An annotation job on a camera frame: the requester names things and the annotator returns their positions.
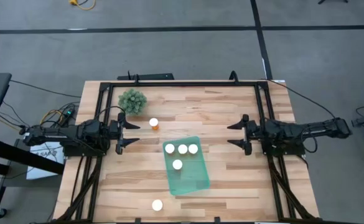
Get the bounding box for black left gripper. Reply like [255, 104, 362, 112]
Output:
[108, 112, 141, 156]

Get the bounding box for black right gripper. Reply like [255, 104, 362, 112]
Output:
[226, 114, 263, 156]

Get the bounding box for small potted green plant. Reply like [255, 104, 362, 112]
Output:
[118, 88, 148, 115]

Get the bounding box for black box with antennas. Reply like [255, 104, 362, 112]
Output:
[116, 70, 175, 81]

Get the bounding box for black device green light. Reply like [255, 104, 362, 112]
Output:
[63, 107, 77, 121]

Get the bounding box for green translucent plastic tray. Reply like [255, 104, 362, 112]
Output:
[162, 136, 211, 197]

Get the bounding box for white printed box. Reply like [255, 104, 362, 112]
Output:
[26, 142, 66, 180]

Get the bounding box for black aluminium table frame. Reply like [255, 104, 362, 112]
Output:
[55, 80, 321, 224]

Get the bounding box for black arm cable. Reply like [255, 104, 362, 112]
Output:
[267, 79, 337, 119]

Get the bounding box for black floor cable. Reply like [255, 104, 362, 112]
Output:
[9, 79, 82, 99]

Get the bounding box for yellow extension cable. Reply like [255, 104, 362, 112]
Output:
[68, 0, 97, 11]

